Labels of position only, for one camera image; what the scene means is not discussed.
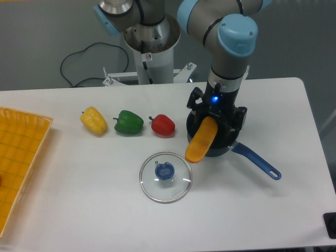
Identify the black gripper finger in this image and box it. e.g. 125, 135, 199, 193
186, 87, 204, 116
226, 106, 247, 138

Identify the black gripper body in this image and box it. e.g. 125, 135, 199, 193
203, 82, 239, 123

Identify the glass pot lid blue knob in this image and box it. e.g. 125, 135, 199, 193
139, 152, 193, 204

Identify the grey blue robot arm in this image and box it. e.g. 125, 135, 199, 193
93, 1, 269, 135

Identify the orange yellow bread loaf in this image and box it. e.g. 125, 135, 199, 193
185, 116, 218, 163

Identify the dark blue saucepan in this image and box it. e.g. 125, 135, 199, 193
186, 114, 282, 180

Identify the red bell pepper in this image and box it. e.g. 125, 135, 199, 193
149, 114, 175, 137

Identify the green bell pepper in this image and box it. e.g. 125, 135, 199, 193
113, 110, 144, 135

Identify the yellow bell pepper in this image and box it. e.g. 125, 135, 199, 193
80, 107, 108, 135

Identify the black object table corner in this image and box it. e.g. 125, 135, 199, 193
323, 212, 336, 239

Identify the orange plastic basket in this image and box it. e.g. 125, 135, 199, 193
1, 107, 53, 237

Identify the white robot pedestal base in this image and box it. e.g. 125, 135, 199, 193
102, 14, 197, 87

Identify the black floor cable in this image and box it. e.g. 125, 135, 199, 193
60, 42, 130, 88

